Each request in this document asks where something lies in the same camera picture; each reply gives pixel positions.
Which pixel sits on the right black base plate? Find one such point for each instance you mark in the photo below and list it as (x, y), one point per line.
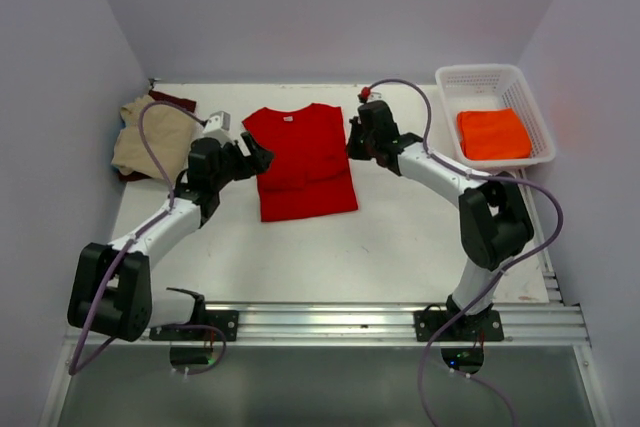
(486, 326)

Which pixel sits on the folded orange t shirt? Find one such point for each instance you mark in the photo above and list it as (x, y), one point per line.
(493, 135)

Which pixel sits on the folded beige t shirt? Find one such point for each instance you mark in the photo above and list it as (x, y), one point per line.
(140, 139)

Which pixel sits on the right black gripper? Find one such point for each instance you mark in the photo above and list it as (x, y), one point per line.
(353, 152)

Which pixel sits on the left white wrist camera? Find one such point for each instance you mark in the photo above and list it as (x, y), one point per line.
(217, 127)

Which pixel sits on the aluminium mounting rail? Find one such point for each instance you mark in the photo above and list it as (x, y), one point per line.
(392, 324)

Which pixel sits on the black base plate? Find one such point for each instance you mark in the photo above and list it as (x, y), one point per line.
(206, 326)
(486, 326)

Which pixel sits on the red t shirt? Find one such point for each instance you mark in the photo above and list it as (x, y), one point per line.
(310, 174)

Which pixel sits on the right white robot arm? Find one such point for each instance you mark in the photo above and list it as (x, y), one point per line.
(494, 222)

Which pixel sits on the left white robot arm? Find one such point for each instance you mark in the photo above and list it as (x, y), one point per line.
(112, 290)

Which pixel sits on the white plastic basket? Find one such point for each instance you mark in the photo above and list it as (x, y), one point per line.
(493, 87)

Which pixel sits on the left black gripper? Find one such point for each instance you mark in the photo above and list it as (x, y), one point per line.
(259, 161)

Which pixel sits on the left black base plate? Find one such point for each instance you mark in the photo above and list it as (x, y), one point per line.
(206, 326)

